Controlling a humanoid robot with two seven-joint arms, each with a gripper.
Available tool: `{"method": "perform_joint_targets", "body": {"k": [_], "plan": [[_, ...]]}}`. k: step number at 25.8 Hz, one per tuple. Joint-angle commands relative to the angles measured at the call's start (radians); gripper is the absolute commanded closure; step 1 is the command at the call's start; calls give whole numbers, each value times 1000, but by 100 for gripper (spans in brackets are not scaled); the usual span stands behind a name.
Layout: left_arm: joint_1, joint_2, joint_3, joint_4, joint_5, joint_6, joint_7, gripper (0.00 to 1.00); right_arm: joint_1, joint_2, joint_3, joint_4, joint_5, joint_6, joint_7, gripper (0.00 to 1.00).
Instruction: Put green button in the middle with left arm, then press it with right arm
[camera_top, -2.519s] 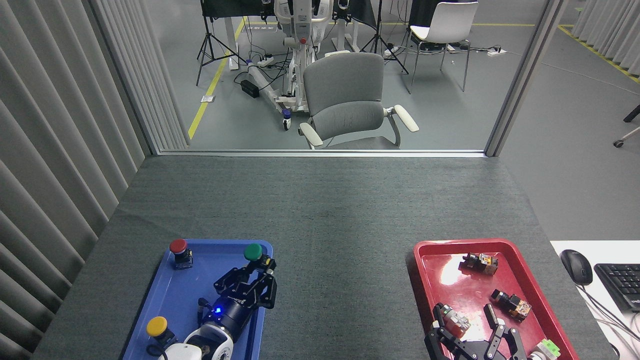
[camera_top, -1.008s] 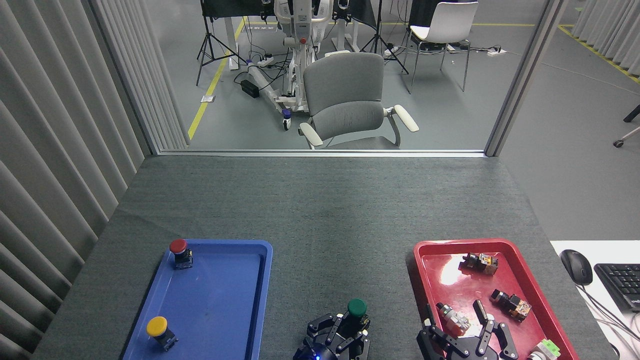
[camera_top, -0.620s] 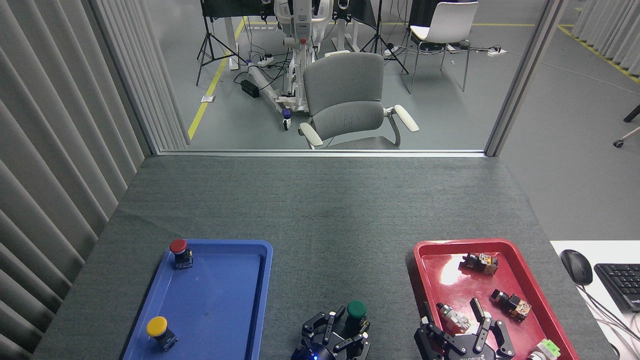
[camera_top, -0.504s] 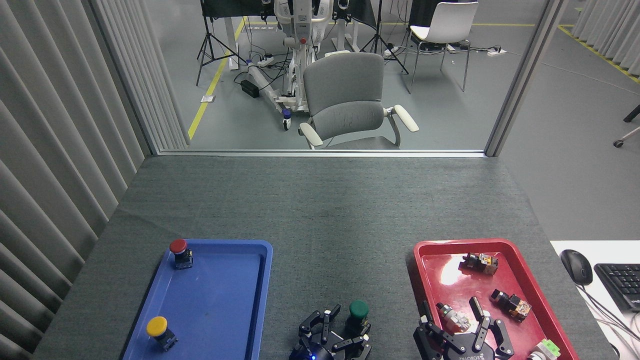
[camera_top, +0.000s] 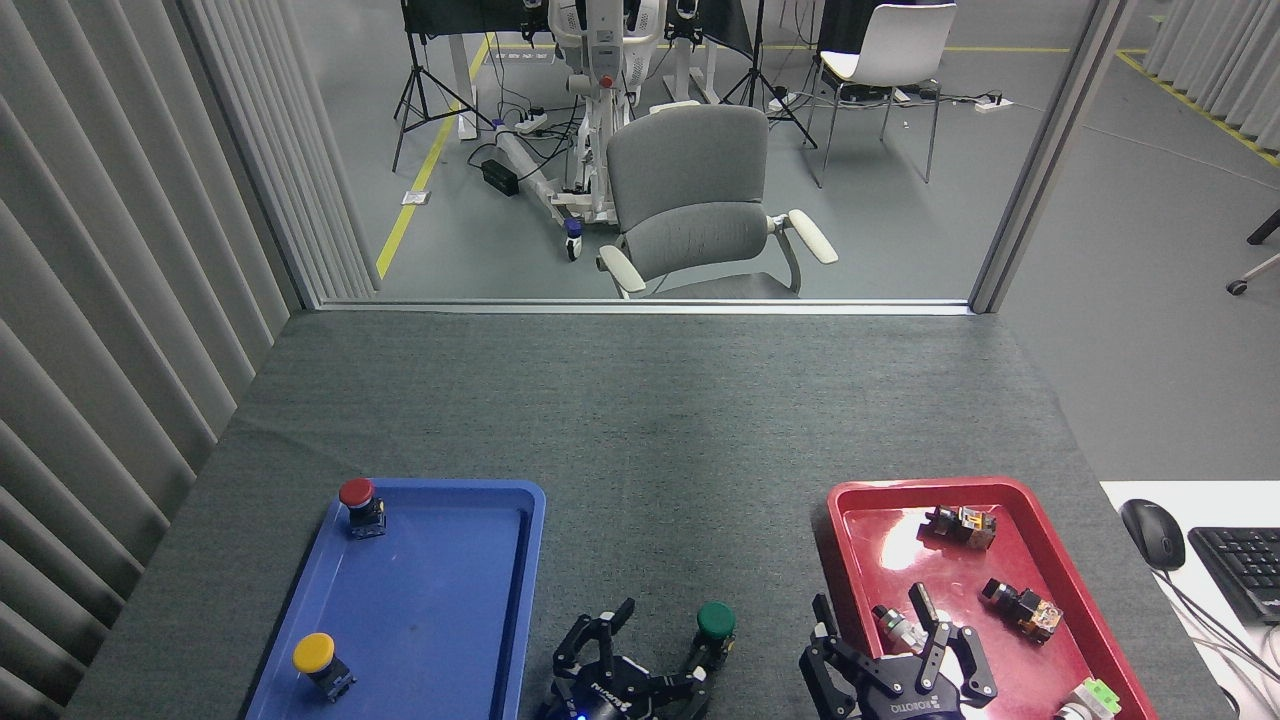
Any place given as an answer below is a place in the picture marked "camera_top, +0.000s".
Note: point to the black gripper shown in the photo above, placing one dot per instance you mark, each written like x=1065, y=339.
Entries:
x=905, y=695
x=610, y=698

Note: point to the green push button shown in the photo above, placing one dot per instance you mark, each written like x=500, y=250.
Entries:
x=716, y=620

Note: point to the yellow push button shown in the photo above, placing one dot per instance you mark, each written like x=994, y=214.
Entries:
x=314, y=652

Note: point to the red push button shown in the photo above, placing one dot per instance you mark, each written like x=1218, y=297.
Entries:
x=356, y=492

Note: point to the red plastic tray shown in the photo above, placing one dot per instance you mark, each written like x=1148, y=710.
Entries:
x=1040, y=680

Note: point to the blue plastic tray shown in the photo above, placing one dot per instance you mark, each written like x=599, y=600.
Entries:
x=440, y=600

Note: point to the black computer mouse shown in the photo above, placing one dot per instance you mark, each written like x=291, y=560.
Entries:
x=1155, y=535

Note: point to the black keyboard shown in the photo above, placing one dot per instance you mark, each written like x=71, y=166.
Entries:
x=1245, y=570

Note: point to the grey office chair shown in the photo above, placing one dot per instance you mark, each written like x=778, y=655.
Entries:
x=690, y=170

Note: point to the black power adapter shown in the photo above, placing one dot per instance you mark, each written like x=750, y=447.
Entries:
x=500, y=177

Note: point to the chair base with caster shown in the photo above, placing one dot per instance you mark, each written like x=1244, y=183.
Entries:
x=1237, y=287

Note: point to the silver floor plate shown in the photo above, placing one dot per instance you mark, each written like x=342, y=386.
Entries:
x=416, y=198

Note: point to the white power strip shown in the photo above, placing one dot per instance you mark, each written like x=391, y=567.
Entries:
x=993, y=103
x=530, y=123

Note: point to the white desk leg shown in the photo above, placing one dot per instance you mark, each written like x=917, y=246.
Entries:
x=462, y=80

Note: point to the white wheeled stand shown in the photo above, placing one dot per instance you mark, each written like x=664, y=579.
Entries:
x=605, y=45

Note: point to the black tripod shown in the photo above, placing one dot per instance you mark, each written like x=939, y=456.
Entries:
x=411, y=50
x=757, y=50

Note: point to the white plastic chair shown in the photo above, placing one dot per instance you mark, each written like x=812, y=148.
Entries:
x=900, y=40

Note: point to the grey vertical blinds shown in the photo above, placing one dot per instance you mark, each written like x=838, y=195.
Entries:
x=90, y=300
x=1225, y=50

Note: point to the silver collar selector switch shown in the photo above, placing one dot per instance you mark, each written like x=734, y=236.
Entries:
x=898, y=627

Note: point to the black orange switch block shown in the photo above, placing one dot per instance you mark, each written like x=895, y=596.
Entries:
x=962, y=527
x=1022, y=608

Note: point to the green white switch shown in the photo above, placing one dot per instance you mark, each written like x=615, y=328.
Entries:
x=1090, y=697

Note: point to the silver frame rail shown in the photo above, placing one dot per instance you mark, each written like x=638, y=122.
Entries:
x=640, y=307

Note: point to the silver frame post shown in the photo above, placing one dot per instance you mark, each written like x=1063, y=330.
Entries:
x=1050, y=150

